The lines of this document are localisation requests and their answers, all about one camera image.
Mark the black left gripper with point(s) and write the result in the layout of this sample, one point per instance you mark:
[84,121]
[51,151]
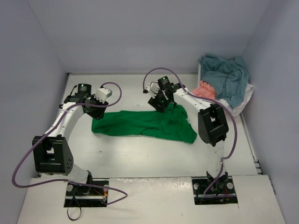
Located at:
[95,111]

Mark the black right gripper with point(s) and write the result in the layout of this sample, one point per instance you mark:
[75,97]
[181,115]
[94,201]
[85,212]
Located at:
[157,105]

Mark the green t shirt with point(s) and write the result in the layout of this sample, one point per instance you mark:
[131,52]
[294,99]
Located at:
[169,125]

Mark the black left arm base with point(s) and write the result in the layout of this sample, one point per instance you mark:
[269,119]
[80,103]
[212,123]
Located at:
[87,197]

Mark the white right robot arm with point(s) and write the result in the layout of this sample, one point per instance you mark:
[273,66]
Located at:
[210,119]

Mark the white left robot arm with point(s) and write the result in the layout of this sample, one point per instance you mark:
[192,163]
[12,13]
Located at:
[53,155]

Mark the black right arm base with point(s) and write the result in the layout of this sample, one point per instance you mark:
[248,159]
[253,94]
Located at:
[221,193]

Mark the pink t shirt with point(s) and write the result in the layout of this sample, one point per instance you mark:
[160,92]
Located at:
[205,90]

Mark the grey-blue t shirt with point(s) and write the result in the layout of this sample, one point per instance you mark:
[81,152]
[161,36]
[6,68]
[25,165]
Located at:
[229,77]

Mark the white laundry basket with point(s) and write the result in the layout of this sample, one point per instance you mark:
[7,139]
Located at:
[216,79]

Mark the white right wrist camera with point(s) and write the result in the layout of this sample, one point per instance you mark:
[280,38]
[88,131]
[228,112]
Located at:
[152,88]

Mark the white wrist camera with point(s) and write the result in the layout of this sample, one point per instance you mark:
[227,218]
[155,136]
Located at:
[102,94]
[152,88]

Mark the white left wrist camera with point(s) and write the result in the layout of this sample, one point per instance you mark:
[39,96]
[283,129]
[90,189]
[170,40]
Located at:
[102,94]

